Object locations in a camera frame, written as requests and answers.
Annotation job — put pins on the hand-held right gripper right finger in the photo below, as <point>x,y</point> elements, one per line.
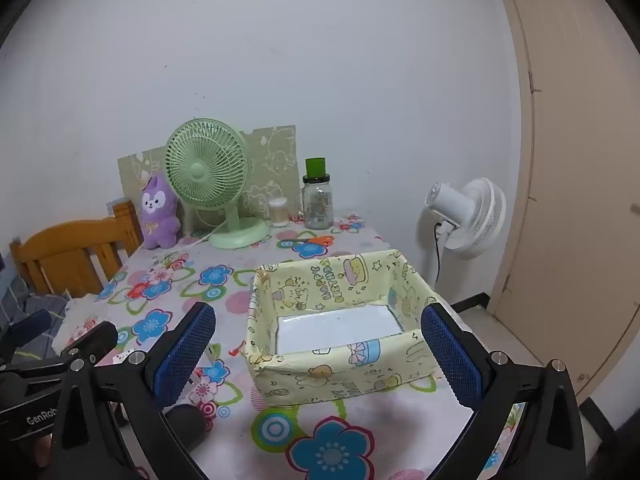
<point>452,360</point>

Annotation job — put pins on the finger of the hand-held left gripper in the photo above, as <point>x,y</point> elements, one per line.
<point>95,340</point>
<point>32,327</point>

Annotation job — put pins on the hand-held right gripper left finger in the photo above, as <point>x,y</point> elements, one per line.
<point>185,355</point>

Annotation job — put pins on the black fuzzy object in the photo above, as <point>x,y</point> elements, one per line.
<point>186,425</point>

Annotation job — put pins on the yellow cartoon print box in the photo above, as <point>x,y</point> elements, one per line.
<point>320,375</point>

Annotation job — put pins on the blue plaid cloth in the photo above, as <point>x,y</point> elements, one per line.
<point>30,305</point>

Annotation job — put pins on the floral tablecloth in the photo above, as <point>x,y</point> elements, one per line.
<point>165,280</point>

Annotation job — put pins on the wooden chair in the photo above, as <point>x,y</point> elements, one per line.
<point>60,250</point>

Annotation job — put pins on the purple plush toy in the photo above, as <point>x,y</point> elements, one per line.
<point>157,215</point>

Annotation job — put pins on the white standing fan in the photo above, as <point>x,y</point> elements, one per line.
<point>475,220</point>

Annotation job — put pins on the clear cotton swab container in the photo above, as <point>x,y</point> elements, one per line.
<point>278,212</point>

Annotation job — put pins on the green desk fan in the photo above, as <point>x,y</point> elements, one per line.
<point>200,170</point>

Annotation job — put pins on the beige door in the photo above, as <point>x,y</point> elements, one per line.
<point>575,210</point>

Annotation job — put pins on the glass jar with green lid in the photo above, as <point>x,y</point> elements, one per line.
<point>318,205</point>

